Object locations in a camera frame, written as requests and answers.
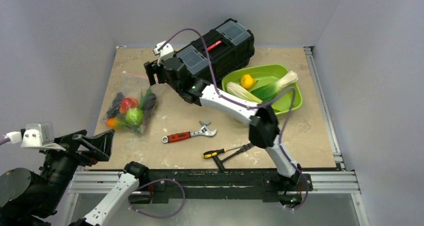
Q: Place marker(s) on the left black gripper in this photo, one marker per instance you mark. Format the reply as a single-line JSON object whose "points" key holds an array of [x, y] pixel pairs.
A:
{"points": [[99, 145]]}

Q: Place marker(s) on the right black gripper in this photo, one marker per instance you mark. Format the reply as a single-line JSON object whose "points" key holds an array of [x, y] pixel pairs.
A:
{"points": [[159, 69]]}

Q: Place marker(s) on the toy mango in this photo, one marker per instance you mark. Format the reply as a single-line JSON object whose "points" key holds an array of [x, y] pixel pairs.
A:
{"points": [[116, 123]]}

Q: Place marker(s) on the toy green bean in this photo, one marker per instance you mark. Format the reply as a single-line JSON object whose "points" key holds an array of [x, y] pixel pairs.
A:
{"points": [[144, 98]]}

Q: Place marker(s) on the toy purple eggplant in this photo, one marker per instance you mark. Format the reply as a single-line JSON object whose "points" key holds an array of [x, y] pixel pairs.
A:
{"points": [[149, 102]]}

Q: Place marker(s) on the clear zip top bag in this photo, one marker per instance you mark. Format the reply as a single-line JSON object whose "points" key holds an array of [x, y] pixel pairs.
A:
{"points": [[135, 85]]}

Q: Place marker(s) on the toy black grapes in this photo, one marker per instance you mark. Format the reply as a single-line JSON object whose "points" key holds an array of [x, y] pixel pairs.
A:
{"points": [[114, 109]]}

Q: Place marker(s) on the toy green apple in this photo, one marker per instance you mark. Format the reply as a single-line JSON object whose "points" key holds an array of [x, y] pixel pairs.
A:
{"points": [[134, 116]]}

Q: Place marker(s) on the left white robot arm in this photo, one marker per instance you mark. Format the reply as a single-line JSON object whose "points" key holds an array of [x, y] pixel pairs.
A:
{"points": [[27, 198]]}

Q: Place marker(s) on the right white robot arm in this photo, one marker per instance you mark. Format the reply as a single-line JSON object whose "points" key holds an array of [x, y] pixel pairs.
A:
{"points": [[263, 125]]}

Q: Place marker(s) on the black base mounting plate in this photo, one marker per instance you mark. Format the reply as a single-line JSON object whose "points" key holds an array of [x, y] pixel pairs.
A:
{"points": [[161, 185]]}

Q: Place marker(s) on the black plastic toolbox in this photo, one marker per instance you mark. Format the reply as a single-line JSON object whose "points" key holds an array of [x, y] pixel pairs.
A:
{"points": [[229, 47]]}

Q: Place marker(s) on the toy leek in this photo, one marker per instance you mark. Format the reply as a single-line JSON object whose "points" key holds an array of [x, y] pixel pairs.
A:
{"points": [[240, 92]]}

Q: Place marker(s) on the toy yellow lemon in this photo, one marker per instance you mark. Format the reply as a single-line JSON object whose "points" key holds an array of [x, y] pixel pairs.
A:
{"points": [[247, 81]]}

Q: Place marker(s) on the yellow black screwdriver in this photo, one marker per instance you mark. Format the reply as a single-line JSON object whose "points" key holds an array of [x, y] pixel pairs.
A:
{"points": [[212, 153]]}

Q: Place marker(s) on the toy bok choy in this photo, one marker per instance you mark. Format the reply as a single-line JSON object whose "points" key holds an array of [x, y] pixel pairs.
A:
{"points": [[269, 91]]}

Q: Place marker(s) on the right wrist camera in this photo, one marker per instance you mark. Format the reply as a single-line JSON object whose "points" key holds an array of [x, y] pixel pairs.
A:
{"points": [[164, 51]]}

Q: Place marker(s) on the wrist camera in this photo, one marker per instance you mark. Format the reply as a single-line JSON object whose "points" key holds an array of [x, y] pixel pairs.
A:
{"points": [[34, 136], [164, 51]]}

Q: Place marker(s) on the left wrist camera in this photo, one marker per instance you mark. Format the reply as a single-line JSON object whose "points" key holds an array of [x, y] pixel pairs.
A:
{"points": [[34, 136]]}

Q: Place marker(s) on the red handled adjustable wrench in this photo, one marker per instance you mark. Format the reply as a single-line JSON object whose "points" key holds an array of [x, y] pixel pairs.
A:
{"points": [[203, 131]]}

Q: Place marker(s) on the black T-handle tool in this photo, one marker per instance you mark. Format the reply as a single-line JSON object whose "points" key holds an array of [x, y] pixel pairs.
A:
{"points": [[220, 162]]}

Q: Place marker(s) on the aluminium frame rail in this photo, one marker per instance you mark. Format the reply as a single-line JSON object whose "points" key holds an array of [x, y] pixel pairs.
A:
{"points": [[340, 181]]}

